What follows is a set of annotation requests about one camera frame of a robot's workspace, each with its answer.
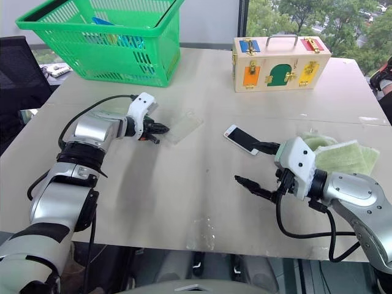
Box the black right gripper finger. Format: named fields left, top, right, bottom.
left=234, top=175, right=279, bottom=202
left=251, top=141, right=282, bottom=156

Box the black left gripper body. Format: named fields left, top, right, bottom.
left=140, top=115, right=158, bottom=142

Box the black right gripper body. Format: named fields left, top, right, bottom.
left=274, top=168, right=297, bottom=197

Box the clear plastic phone case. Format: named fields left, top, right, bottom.
left=165, top=111, right=205, bottom=145

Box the white smartphone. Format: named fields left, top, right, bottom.
left=223, top=124, right=262, bottom=157

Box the large green sponge cloth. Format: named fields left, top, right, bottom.
left=314, top=140, right=373, bottom=177

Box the green plastic shopping basket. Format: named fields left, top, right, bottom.
left=15, top=0, right=186, bottom=88

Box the wooden lock box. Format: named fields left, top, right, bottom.
left=231, top=34, right=333, bottom=93

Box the blue packet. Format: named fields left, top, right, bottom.
left=91, top=16, right=145, bottom=50

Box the white power strip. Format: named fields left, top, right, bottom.
left=45, top=63, right=74, bottom=78

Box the black and red object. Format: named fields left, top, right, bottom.
left=369, top=56, right=392, bottom=102

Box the black mesh office chair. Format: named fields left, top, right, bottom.
left=0, top=36, right=53, bottom=156

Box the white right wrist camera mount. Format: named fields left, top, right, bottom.
left=273, top=136, right=317, bottom=202

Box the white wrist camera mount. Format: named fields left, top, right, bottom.
left=126, top=92, right=160, bottom=140
left=273, top=136, right=317, bottom=202

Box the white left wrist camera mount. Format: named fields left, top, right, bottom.
left=126, top=92, right=160, bottom=140

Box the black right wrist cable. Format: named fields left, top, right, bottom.
left=275, top=189, right=361, bottom=264

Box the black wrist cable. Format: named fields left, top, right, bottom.
left=58, top=94, right=137, bottom=148
left=275, top=189, right=361, bottom=264

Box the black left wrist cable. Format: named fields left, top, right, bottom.
left=58, top=94, right=137, bottom=148

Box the thin black hanging cable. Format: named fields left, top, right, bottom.
left=81, top=211, right=97, bottom=294

